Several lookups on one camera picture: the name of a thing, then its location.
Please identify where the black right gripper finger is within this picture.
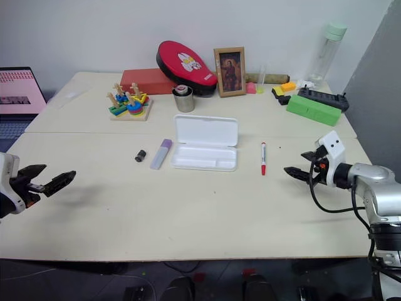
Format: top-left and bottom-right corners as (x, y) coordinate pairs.
(283, 166), (314, 186)
(300, 150), (323, 163)

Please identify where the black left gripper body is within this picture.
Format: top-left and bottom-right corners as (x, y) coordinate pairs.
(8, 174), (44, 208)

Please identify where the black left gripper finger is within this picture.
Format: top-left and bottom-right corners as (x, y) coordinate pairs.
(41, 170), (77, 198)
(17, 164), (48, 181)

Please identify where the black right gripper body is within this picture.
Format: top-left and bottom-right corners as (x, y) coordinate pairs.
(308, 145), (330, 187)

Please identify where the white open pencil case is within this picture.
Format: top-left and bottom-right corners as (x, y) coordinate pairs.
(169, 114), (240, 172)

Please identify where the red marker pen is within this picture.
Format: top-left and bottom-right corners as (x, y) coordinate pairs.
(260, 141), (268, 176)

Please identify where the green rectangular box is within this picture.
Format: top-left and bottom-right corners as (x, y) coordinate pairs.
(286, 94), (343, 127)

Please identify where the black power strip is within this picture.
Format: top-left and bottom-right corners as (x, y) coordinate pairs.
(296, 87), (350, 113)

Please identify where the yellow black brush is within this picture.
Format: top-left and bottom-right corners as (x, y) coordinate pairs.
(271, 86), (292, 107)

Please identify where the open laptop pink screen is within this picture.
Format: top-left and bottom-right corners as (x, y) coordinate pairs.
(0, 66), (48, 142)

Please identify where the brown rolled mat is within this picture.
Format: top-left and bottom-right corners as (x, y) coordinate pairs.
(245, 72), (291, 85)

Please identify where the clear bottle green lid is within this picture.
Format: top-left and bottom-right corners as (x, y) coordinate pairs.
(309, 22), (348, 89)

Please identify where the wooden colourful shape stacking toy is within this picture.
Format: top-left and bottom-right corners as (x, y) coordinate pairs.
(107, 82), (155, 122)

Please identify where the purple highlighter pen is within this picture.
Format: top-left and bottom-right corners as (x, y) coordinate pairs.
(149, 138), (174, 171)

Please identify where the wooden framed portrait picture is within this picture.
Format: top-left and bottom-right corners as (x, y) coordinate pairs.
(213, 46), (247, 98)

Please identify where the dark rounded shape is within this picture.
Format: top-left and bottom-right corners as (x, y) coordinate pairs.
(243, 273), (279, 301)
(159, 275), (195, 301)

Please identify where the red rectangular box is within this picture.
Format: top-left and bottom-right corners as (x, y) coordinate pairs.
(120, 68), (177, 95)

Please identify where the metal cup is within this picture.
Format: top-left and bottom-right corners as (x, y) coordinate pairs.
(172, 86), (195, 114)

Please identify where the red black boxing pad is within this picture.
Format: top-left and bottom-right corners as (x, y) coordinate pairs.
(155, 40), (219, 97)

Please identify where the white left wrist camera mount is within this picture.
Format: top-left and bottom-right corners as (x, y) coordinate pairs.
(0, 152), (26, 220)

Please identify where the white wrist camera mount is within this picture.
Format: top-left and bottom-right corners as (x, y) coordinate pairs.
(0, 152), (26, 220)
(313, 130), (347, 187)

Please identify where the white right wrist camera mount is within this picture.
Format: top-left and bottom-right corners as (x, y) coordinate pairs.
(313, 130), (347, 187)

